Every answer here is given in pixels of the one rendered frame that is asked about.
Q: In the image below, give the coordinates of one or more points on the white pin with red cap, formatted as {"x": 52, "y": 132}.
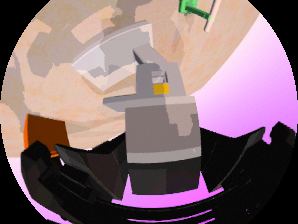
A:
{"x": 212, "y": 11}

